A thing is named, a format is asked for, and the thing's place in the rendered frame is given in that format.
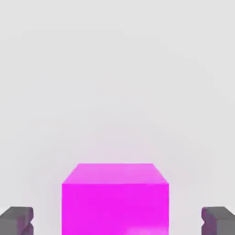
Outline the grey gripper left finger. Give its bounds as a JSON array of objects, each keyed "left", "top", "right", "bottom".
[{"left": 0, "top": 207, "right": 34, "bottom": 235}]

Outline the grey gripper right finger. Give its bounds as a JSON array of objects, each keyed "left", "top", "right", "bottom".
[{"left": 201, "top": 206, "right": 235, "bottom": 235}]

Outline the small magenta cube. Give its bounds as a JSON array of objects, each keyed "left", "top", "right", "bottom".
[{"left": 62, "top": 162, "right": 170, "bottom": 235}]

